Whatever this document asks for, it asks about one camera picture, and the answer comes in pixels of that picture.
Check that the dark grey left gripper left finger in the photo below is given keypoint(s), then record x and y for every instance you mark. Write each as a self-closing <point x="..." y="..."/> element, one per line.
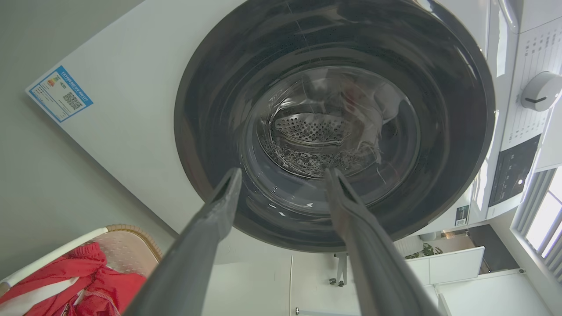
<point x="189" y="259"/>

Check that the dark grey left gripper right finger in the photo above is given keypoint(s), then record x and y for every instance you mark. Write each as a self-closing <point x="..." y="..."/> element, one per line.
<point x="373" y="263"/>

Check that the white perforated laundry basket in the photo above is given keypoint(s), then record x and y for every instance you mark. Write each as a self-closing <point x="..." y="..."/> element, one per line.
<point x="127" y="252"/>

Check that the metal stand leg with caster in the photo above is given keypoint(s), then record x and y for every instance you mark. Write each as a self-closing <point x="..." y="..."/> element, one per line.
<point x="341" y="267"/>

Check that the green potted plant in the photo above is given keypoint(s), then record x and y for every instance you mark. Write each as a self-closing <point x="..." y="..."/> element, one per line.
<point x="426" y="251"/>

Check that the low white partition panel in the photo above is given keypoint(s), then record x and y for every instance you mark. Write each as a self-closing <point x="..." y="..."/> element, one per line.
<point x="452" y="265"/>

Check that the red garment with white stripes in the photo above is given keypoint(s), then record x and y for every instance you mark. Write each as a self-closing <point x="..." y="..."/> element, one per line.
<point x="109" y="285"/>

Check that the small dark label sticker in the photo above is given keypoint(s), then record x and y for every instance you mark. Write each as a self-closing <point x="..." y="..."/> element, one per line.
<point x="462" y="216"/>

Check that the tall white partition panel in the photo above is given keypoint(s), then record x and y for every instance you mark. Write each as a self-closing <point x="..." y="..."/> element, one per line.
<point x="491" y="296"/>

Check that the round dark glass washer door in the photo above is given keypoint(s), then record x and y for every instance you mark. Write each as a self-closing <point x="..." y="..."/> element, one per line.
<point x="210" y="109"/>

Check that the white front-load washing machine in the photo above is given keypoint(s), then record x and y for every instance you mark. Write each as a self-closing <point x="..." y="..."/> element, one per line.
<point x="131" y="109"/>

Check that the white window blinds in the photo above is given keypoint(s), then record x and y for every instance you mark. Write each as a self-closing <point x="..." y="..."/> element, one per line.
<point x="533" y="206"/>

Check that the blue energy label sticker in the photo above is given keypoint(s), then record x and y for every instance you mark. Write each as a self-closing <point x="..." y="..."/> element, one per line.
<point x="60" y="93"/>

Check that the white round control knob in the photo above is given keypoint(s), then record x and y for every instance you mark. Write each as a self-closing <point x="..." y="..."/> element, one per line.
<point x="541" y="90"/>

